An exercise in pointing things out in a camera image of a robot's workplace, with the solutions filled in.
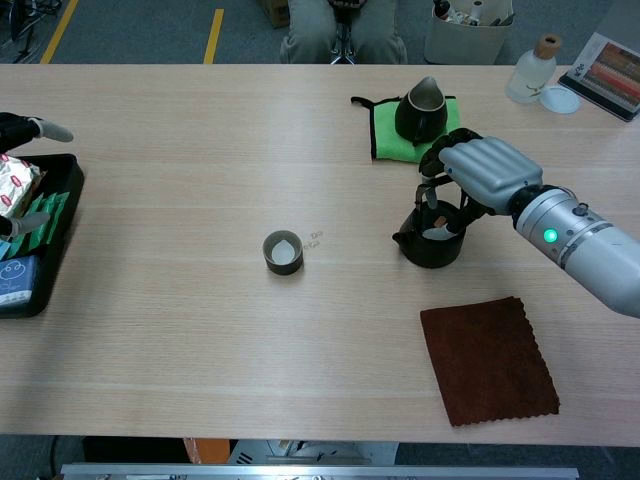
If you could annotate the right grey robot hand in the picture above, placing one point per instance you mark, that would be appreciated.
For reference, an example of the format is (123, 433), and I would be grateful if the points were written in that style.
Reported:
(490, 170)

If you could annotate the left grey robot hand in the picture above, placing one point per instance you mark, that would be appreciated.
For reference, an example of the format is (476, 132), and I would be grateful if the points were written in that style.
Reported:
(45, 131)

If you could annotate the black cast iron teapot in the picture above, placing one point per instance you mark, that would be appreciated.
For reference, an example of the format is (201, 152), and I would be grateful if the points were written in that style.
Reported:
(430, 252)

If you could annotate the grey-green ceramic teacup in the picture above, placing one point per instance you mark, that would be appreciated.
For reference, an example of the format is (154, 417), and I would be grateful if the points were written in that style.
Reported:
(282, 262)

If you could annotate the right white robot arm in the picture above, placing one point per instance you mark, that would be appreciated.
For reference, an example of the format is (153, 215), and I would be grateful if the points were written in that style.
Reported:
(590, 250)

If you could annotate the black plastic tray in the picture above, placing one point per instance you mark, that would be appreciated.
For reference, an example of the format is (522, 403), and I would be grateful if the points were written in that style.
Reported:
(65, 175)

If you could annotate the gold foil snack bag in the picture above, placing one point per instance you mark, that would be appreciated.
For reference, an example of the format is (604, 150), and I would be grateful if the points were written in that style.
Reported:
(12, 190)

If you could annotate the green tea packet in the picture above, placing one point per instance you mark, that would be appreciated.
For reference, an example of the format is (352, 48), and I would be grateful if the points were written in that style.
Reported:
(44, 207)
(22, 242)
(57, 212)

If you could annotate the dark ceramic pouring pitcher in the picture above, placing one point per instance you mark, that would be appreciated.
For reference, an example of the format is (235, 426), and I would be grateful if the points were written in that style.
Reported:
(422, 122)

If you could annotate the white round lid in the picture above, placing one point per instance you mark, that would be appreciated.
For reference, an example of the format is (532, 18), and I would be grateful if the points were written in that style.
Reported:
(560, 100)

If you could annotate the frosted glass bottle wooden cap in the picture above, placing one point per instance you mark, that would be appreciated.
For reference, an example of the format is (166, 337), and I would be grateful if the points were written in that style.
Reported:
(527, 75)

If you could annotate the green cloth with black trim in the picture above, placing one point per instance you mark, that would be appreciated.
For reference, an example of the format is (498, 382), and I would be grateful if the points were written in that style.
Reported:
(390, 142)

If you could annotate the black metal stand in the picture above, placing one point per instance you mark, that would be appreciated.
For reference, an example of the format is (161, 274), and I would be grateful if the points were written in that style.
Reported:
(19, 25)

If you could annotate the light blue packet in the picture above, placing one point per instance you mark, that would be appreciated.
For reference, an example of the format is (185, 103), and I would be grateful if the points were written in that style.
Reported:
(4, 249)

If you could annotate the beige storage bin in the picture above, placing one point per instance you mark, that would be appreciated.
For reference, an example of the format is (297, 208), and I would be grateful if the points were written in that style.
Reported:
(465, 42)

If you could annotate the blue box with face print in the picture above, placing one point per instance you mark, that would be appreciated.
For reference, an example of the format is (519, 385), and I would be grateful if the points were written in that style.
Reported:
(17, 280)

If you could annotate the colour sample booklet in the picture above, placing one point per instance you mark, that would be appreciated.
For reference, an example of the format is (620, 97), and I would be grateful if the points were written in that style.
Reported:
(610, 75)

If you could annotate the small pale spilled bits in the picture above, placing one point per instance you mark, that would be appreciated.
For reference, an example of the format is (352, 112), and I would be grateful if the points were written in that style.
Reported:
(314, 239)

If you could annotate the brown ribbed cloth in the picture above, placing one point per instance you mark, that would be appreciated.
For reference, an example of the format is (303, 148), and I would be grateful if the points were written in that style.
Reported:
(485, 370)

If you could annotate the seated person's legs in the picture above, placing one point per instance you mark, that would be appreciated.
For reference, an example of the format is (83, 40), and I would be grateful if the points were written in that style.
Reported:
(310, 35)

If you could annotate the aluminium profile rail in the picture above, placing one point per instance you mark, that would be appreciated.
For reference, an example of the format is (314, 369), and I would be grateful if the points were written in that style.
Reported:
(320, 472)

